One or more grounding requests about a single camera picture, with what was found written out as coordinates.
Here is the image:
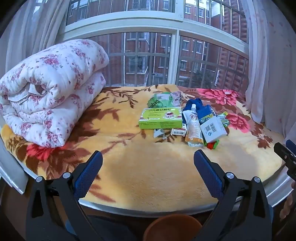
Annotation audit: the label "person's right hand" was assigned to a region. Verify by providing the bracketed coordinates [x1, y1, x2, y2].
[279, 197, 296, 220]

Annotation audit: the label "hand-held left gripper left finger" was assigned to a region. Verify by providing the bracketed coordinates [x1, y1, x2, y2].
[26, 150, 103, 241]

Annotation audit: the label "sheer white curtain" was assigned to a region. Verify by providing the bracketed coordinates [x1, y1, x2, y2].
[245, 0, 296, 141]
[0, 0, 71, 78]

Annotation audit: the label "green medicine box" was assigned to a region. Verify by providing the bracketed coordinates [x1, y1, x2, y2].
[138, 107, 183, 129]

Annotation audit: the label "torn silver wrapper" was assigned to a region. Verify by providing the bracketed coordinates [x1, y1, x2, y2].
[153, 128, 167, 139]

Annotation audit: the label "green snack packet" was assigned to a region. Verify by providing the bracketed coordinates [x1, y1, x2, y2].
[216, 112, 230, 127]

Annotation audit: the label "small blue and white box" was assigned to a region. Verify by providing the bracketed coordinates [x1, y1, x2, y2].
[171, 127, 187, 137]

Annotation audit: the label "orange plastic bin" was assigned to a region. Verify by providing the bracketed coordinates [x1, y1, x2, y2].
[143, 214, 203, 241]

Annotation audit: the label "spouted drink pouch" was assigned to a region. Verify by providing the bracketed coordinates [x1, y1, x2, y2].
[182, 104, 204, 147]

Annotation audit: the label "blue cloth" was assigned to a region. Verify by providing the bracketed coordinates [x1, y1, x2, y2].
[181, 98, 210, 126]

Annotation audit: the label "white panel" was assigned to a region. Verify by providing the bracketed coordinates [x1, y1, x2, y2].
[0, 139, 28, 194]

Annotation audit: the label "folded floral quilt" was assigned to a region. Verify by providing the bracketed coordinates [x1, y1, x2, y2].
[0, 39, 110, 147]

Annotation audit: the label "metal window security bars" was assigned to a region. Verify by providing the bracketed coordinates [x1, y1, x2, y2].
[69, 0, 249, 90]

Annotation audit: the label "red brick buildings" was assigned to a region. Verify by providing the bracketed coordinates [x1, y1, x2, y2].
[67, 0, 249, 90]

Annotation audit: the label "green plastic bag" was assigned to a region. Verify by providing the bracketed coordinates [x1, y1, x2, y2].
[148, 92, 176, 109]

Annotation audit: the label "blue and white carton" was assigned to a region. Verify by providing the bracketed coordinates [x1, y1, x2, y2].
[198, 105, 228, 143]

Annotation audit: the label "yellow floral plush blanket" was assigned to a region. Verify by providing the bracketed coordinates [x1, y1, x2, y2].
[0, 85, 286, 209]

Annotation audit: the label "white window frame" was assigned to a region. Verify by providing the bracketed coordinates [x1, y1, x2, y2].
[57, 0, 249, 87]

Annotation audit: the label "crumpled grey wrapper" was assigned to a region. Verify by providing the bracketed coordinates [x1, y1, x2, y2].
[171, 91, 183, 105]

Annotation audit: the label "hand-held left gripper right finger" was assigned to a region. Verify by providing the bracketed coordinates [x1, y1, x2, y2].
[194, 149, 272, 241]

